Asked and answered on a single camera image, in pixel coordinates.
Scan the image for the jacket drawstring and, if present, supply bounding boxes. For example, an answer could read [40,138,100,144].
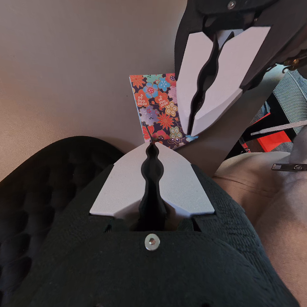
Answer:
[250,120,307,137]

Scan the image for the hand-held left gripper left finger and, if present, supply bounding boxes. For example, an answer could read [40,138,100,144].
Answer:
[89,143,153,216]

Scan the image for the orange red object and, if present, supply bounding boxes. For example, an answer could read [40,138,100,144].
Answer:
[257,132,293,153]

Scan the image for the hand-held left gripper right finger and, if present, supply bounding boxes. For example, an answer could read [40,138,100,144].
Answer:
[153,143,215,215]

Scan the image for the person's light jacket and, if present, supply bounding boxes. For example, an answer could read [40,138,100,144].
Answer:
[214,139,307,307]

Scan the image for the black mesh chair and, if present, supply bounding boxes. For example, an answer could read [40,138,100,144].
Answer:
[273,71,307,136]

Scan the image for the black textured armrest pad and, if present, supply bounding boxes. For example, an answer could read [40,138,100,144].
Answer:
[0,136,126,307]

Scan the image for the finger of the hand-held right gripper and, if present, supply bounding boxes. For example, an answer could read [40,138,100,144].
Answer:
[190,27,272,136]
[176,31,219,135]

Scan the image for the dark flower origami paper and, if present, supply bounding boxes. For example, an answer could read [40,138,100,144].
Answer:
[129,73,198,145]

